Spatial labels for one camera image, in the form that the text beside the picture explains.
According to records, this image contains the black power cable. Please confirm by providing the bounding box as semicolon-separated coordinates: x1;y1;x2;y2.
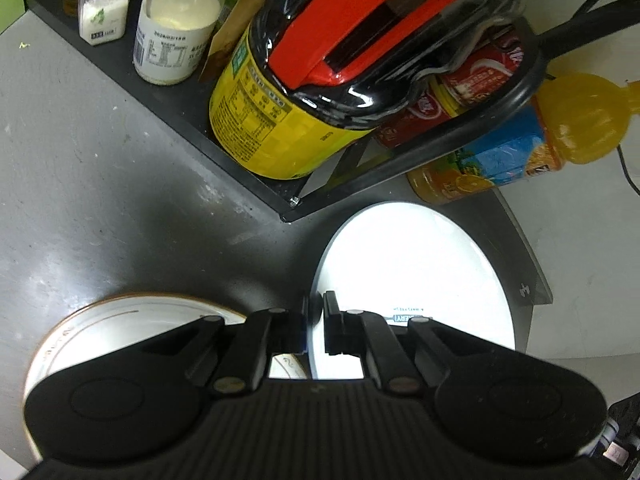
616;77;640;188

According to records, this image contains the large deep white plate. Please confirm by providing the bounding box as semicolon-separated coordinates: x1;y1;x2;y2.
309;202;517;381

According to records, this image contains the large oil bottle red handle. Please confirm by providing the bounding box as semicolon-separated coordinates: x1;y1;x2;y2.
207;0;536;181

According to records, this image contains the red drink can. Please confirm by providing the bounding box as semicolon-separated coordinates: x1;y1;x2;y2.
372;87;453;150
430;27;531;121

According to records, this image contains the white rimmed plate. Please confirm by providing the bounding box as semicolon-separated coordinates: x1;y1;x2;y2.
22;294;311;461

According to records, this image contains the black metal shelf rack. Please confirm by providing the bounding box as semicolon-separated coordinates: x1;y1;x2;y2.
22;0;640;223

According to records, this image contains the clear spice jar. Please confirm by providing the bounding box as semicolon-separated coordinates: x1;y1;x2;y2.
79;0;138;46

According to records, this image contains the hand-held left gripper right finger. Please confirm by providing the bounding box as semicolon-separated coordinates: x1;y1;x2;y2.
322;290;501;394

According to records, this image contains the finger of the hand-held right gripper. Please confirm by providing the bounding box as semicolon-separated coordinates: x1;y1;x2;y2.
602;396;640;443

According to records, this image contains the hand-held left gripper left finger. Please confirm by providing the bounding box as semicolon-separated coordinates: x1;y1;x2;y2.
145;307;309;394

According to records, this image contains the small white jar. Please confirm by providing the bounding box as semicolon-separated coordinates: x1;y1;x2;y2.
132;0;222;86

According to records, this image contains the orange juice bottle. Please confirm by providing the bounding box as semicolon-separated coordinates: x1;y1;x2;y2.
407;72;632;206

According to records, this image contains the brown spouted pouch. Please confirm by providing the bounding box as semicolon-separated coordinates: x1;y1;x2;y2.
199;0;273;83

